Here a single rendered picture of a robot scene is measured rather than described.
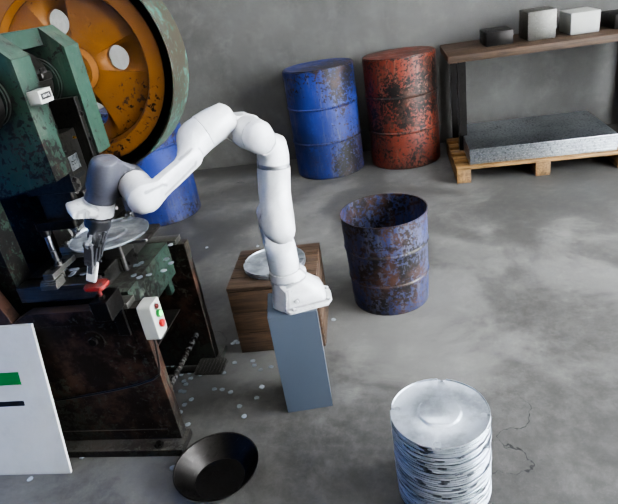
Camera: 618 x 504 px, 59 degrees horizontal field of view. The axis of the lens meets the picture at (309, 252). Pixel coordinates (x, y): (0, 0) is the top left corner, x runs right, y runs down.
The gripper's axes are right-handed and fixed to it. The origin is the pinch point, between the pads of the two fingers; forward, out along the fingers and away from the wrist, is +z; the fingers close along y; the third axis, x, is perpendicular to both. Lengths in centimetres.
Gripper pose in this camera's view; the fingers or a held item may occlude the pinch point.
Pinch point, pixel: (92, 271)
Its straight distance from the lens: 183.6
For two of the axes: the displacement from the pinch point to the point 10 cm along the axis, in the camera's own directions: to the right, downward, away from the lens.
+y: 1.1, -4.6, 8.8
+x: -9.6, -2.9, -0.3
